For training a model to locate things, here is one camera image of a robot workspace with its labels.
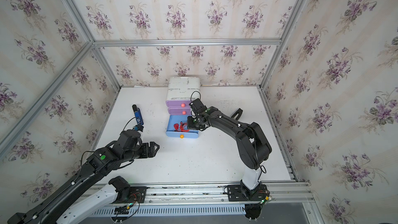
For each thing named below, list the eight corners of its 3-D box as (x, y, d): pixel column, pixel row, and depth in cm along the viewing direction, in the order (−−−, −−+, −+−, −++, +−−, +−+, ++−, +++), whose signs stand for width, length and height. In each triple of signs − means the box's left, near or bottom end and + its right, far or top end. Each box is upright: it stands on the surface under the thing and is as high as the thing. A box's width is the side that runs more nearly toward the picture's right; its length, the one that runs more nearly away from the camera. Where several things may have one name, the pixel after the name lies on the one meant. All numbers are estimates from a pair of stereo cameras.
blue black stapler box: (139, 125, 100) (136, 121, 96) (134, 110, 108) (131, 105, 104) (144, 123, 101) (142, 118, 97) (139, 108, 109) (137, 103, 105)
